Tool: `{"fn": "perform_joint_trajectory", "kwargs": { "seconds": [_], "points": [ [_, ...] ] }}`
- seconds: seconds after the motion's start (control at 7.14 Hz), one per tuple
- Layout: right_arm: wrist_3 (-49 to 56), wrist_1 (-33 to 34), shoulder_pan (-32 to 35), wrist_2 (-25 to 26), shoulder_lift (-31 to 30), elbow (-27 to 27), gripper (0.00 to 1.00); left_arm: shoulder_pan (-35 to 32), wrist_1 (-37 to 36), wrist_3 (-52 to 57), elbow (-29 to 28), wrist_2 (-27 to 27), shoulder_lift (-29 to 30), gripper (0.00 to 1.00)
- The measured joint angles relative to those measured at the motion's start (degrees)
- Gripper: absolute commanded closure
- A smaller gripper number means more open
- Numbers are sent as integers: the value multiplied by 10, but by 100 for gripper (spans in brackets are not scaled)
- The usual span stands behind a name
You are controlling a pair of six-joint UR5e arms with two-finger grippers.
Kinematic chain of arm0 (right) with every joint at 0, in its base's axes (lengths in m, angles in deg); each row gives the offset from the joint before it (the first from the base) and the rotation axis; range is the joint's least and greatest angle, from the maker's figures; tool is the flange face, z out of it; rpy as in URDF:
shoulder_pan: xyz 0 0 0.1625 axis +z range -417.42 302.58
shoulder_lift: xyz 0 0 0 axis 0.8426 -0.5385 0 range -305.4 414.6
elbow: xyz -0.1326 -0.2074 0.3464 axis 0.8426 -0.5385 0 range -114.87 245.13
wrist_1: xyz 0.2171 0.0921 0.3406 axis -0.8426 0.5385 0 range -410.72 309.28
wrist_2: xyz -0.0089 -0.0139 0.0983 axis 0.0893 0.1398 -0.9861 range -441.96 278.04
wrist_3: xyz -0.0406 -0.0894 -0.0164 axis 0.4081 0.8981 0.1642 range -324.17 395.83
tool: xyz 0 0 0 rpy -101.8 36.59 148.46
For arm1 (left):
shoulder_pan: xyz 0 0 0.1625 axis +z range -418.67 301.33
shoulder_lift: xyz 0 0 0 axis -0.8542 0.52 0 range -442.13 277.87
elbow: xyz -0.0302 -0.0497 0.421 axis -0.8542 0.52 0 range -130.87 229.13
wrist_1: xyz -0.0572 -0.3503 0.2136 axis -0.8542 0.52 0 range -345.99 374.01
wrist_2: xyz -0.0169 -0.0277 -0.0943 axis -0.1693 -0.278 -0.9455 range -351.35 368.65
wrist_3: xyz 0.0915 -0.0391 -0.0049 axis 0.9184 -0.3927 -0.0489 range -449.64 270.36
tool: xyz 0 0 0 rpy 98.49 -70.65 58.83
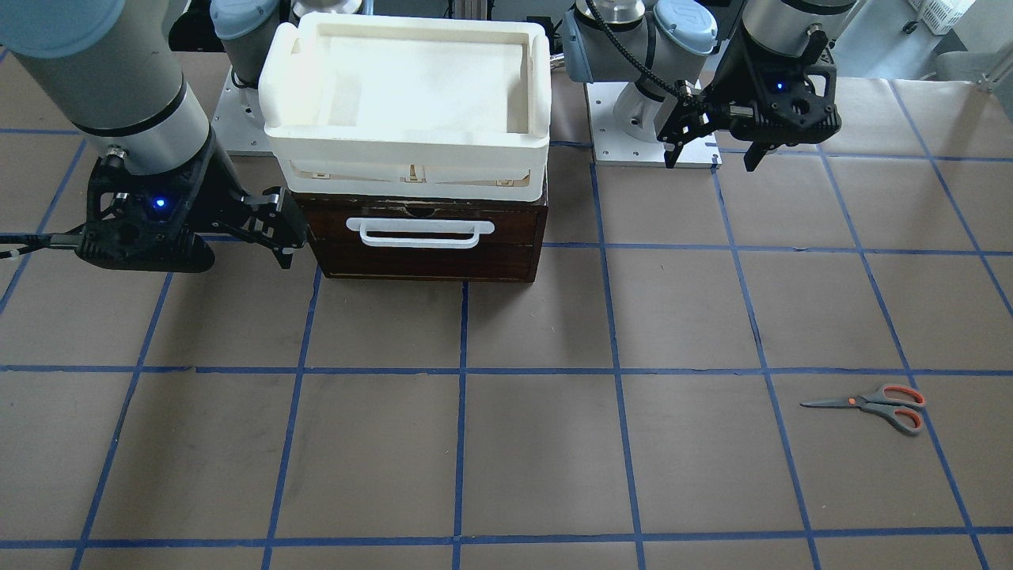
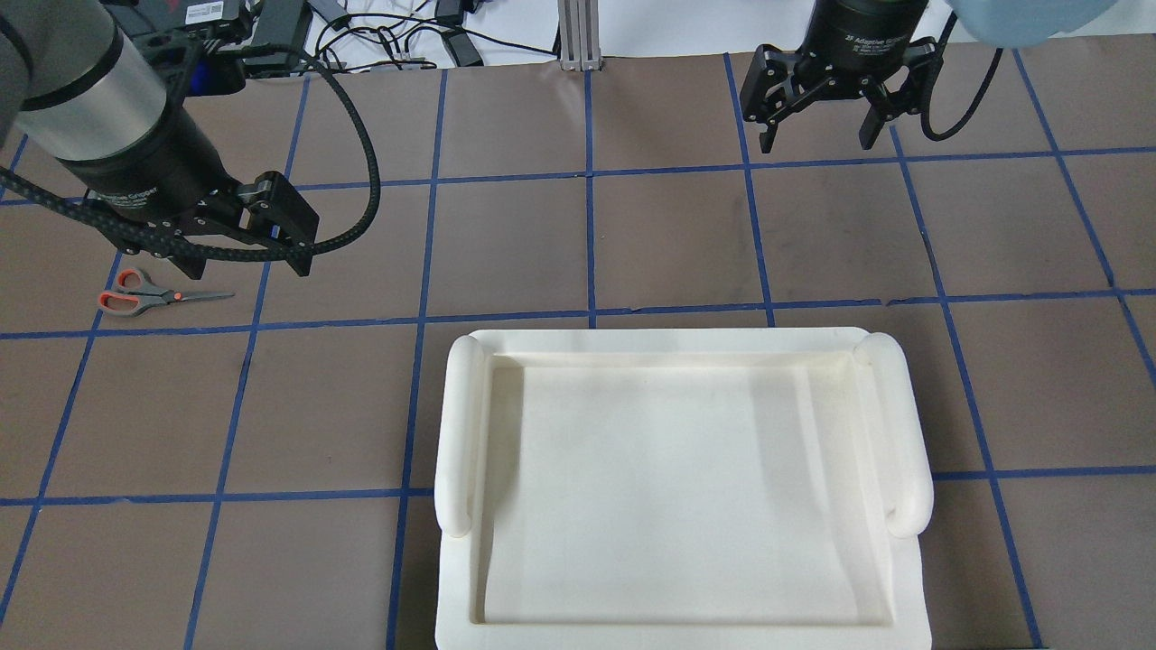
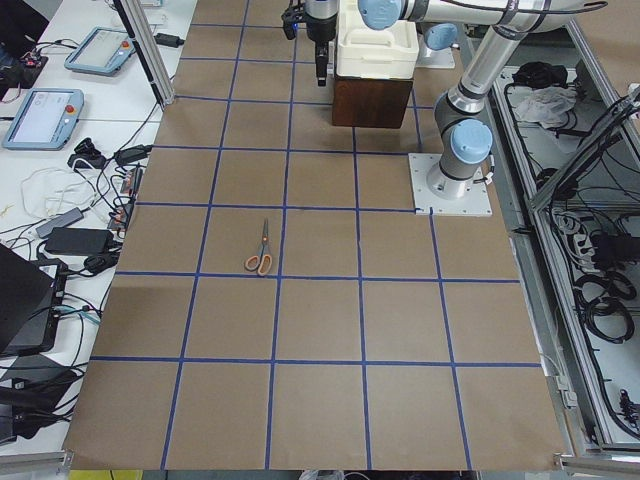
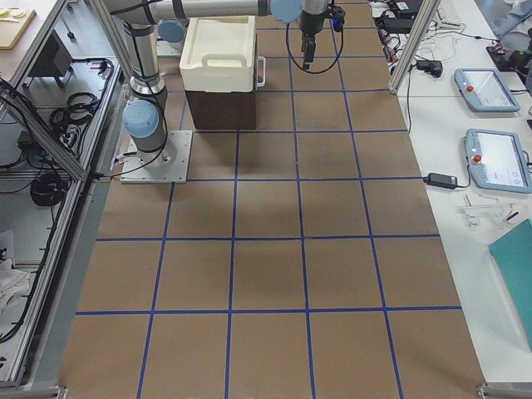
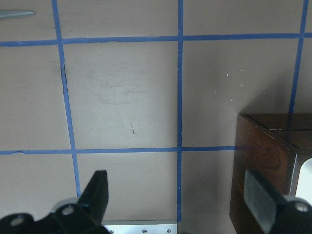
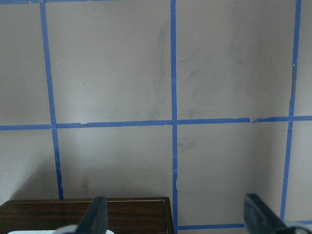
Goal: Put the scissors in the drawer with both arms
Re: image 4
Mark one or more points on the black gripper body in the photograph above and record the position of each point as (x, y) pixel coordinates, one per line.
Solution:
(310, 22)

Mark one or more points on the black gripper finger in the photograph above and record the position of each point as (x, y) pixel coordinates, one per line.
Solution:
(308, 50)

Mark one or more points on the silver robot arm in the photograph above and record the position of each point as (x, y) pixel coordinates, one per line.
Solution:
(140, 18)

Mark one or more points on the cream plastic drawer cabinet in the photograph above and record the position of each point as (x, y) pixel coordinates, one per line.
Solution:
(219, 54)

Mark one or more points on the dark brown wooden box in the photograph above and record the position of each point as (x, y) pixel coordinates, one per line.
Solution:
(223, 111)

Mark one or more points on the upper teach pendant tablet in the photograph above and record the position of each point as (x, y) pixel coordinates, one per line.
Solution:
(484, 90)

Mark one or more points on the teach pendant tablet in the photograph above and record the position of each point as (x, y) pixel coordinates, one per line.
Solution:
(497, 161)
(484, 90)

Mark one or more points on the black power adapter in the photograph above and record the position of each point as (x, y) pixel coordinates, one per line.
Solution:
(439, 180)

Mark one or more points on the lower teach pendant tablet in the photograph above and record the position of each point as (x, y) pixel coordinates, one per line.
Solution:
(497, 161)

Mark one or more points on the aluminium frame post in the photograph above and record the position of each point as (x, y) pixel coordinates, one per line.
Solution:
(418, 31)

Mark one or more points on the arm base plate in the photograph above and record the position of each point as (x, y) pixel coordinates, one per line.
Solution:
(170, 166)

